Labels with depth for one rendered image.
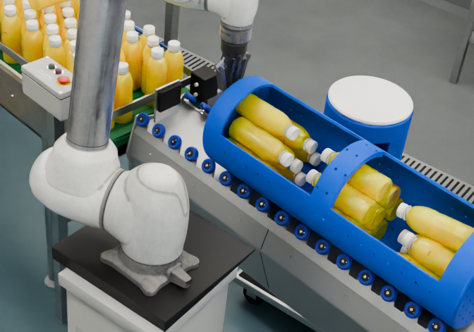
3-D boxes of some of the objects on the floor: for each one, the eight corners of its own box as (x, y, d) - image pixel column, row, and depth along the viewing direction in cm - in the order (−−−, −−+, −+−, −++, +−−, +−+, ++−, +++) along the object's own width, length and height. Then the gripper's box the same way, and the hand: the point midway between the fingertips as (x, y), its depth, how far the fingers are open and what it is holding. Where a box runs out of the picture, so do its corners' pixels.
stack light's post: (160, 226, 383) (173, -2, 316) (154, 221, 385) (165, -6, 318) (167, 222, 385) (180, -5, 318) (161, 217, 387) (173, -10, 321)
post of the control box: (62, 324, 334) (53, 106, 274) (56, 318, 336) (45, 101, 276) (70, 319, 337) (63, 102, 276) (64, 313, 339) (56, 96, 278)
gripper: (241, 25, 251) (233, 94, 265) (208, 39, 243) (202, 110, 258) (260, 36, 247) (252, 106, 262) (228, 50, 239) (220, 122, 254)
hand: (228, 98), depth 257 cm, fingers closed, pressing on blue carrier
